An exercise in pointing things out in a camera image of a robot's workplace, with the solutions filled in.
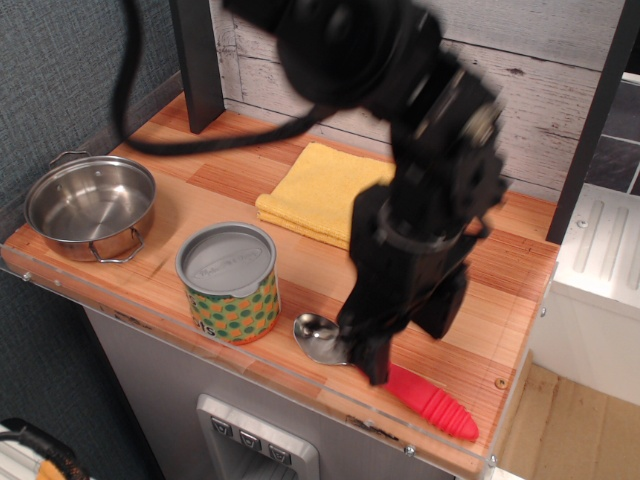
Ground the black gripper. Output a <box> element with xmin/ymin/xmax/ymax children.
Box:
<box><xmin>337</xmin><ymin>184</ymin><xmax>476</xmax><ymax>387</ymax></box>

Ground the red handled metal spoon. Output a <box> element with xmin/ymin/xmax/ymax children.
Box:
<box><xmin>293</xmin><ymin>313</ymin><xmax>480</xmax><ymax>442</ymax></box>

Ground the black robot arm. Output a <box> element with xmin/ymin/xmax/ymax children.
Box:
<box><xmin>227</xmin><ymin>1</ymin><xmax>507</xmax><ymax>385</ymax></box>

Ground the green orange patterned can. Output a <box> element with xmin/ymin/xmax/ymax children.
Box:
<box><xmin>176</xmin><ymin>222</ymin><xmax>281</xmax><ymax>346</ymax></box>

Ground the yellow folded cloth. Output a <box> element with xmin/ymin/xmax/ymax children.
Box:
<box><xmin>255</xmin><ymin>142</ymin><xmax>395</xmax><ymax>250</ymax></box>

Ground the white toy sink unit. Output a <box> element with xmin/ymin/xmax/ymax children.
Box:
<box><xmin>527</xmin><ymin>72</ymin><xmax>640</xmax><ymax>409</ymax></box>

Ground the silver dispenser panel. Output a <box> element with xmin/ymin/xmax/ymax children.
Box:
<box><xmin>196</xmin><ymin>394</ymin><xmax>320</xmax><ymax>479</ymax></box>

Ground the clear acrylic table edge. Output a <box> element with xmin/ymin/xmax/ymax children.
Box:
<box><xmin>1</xmin><ymin>241</ymin><xmax>493</xmax><ymax>479</ymax></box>

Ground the grey toy fridge cabinet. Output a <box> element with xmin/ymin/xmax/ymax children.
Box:
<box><xmin>86</xmin><ymin>309</ymin><xmax>451</xmax><ymax>479</ymax></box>

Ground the stainless steel pot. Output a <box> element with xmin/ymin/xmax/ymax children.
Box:
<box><xmin>24</xmin><ymin>151</ymin><xmax>157</xmax><ymax>264</ymax></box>

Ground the orange black object corner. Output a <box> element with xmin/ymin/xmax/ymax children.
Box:
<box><xmin>1</xmin><ymin>418</ymin><xmax>92</xmax><ymax>479</ymax></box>

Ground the dark left shelf post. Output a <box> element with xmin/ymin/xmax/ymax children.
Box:
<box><xmin>169</xmin><ymin>0</ymin><xmax>225</xmax><ymax>134</ymax></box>

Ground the dark shelf post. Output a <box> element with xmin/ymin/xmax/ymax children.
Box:
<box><xmin>546</xmin><ymin>1</ymin><xmax>639</xmax><ymax>244</ymax></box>
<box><xmin>169</xmin><ymin>0</ymin><xmax>225</xmax><ymax>134</ymax></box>

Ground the dark right shelf post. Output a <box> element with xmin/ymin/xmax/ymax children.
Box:
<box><xmin>546</xmin><ymin>1</ymin><xmax>639</xmax><ymax>244</ymax></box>

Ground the black braided cable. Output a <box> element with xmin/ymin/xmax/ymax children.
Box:
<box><xmin>110</xmin><ymin>0</ymin><xmax>331</xmax><ymax>157</ymax></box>

